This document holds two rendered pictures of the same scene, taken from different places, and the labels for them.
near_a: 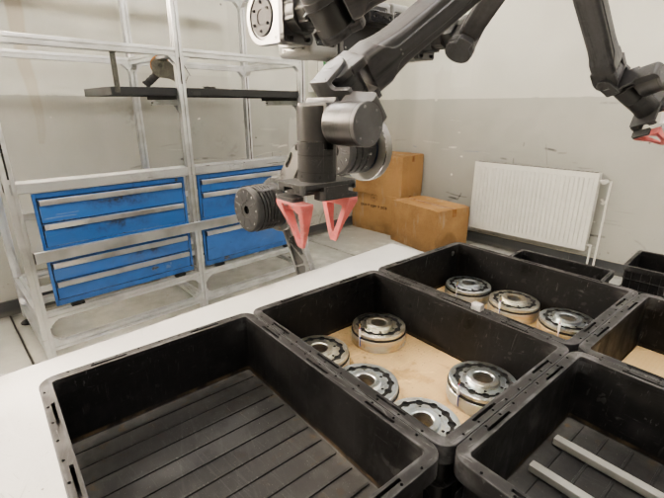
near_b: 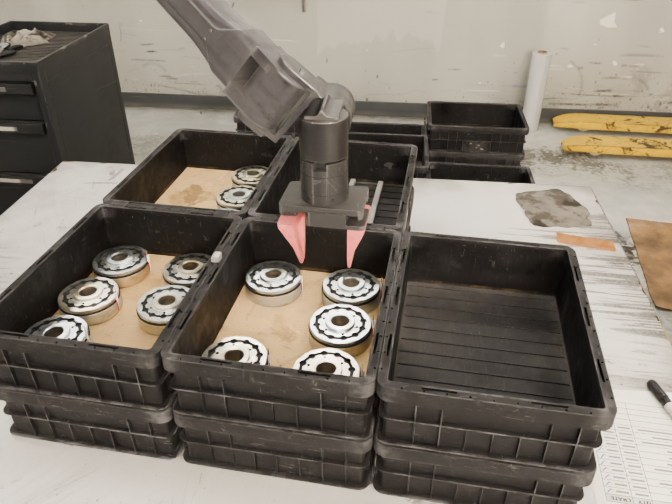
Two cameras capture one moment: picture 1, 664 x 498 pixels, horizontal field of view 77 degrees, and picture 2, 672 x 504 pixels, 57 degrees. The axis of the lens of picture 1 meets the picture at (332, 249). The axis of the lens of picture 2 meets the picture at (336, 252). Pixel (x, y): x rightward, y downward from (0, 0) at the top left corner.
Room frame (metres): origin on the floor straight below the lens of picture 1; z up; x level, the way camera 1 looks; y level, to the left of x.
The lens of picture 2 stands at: (1.04, 0.55, 1.50)
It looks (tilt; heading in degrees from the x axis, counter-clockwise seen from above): 33 degrees down; 230
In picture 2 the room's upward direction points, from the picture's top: straight up
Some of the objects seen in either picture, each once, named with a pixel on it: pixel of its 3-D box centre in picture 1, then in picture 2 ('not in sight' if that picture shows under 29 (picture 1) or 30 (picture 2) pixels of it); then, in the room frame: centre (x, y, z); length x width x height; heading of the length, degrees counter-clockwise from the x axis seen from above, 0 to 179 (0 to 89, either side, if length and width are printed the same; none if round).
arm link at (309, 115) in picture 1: (319, 124); (324, 132); (0.62, 0.02, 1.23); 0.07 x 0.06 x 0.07; 44
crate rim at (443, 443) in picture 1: (397, 334); (297, 290); (0.58, -0.10, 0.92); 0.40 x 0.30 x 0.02; 40
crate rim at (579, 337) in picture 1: (498, 285); (123, 271); (0.77, -0.33, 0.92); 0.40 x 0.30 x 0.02; 40
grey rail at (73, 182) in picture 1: (187, 170); not in sight; (2.41, 0.83, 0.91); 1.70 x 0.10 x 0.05; 134
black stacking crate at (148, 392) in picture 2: (495, 307); (128, 295); (0.77, -0.33, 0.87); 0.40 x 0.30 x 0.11; 40
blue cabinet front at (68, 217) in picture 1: (124, 237); not in sight; (2.11, 1.09, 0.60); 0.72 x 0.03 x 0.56; 134
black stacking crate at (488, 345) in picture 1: (395, 362); (298, 315); (0.58, -0.10, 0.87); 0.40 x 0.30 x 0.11; 40
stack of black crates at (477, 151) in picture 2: not in sight; (469, 163); (-0.99, -0.97, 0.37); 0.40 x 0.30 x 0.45; 134
